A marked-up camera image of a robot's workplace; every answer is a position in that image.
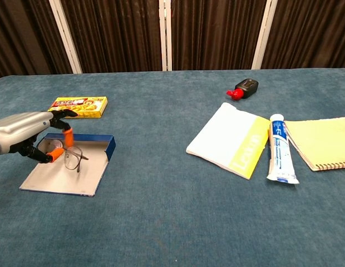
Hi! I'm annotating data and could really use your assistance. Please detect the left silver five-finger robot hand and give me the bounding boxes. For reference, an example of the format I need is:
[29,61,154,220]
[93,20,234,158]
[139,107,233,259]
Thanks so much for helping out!
[0,109,78,164]

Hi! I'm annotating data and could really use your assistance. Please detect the wire-rimmed eyeglasses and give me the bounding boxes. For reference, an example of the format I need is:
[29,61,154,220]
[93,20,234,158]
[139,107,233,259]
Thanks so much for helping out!
[47,139,89,174]

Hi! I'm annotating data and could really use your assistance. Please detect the blue cardboard box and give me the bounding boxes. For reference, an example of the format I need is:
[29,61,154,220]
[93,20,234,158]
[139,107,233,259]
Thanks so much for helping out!
[19,132,116,197]

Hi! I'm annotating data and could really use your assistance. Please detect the yellow curry roux box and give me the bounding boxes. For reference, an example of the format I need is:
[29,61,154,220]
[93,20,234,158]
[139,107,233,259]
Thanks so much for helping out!
[47,96,108,119]

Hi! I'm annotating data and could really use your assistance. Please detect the brown pleated curtain panel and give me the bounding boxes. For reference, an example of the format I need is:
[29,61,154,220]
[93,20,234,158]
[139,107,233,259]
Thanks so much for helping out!
[60,0,164,74]
[261,0,345,70]
[0,0,72,81]
[170,0,267,71]

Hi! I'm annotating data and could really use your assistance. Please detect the blue velvet table cover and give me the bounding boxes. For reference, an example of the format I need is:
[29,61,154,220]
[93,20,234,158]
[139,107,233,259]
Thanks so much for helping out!
[0,68,345,267]

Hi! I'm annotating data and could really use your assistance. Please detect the white and yellow notebook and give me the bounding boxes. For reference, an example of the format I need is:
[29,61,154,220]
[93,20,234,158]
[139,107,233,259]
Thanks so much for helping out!
[185,102,270,180]

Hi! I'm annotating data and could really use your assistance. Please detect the black bottle with red cap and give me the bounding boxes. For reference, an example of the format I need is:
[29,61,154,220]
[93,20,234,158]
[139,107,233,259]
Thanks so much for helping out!
[226,78,259,101]

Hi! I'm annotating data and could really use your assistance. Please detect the white and blue toothpaste tube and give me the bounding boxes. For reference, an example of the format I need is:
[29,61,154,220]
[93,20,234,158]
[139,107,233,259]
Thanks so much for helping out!
[266,113,300,185]

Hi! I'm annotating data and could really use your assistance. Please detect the yellow spiral-bound notepad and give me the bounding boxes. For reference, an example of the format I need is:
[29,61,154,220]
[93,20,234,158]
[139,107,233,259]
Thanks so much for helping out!
[283,116,345,172]

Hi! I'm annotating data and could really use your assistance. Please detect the white screen frame post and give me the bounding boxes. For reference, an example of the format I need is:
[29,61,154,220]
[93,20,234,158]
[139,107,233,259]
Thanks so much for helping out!
[251,0,279,71]
[48,0,83,74]
[159,0,173,72]

